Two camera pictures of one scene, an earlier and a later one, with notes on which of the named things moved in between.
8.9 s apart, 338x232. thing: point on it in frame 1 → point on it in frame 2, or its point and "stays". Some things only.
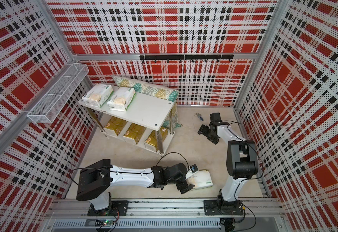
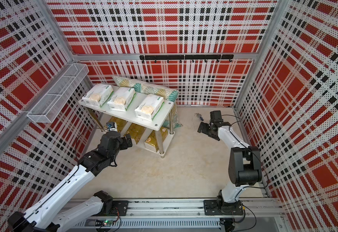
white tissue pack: [97, 94] stays
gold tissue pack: [135, 131] stays
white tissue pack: [201, 180] → [149, 105]
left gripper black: [181, 187] → [125, 145]
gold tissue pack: [151, 142] stays
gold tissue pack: [117, 124] stays
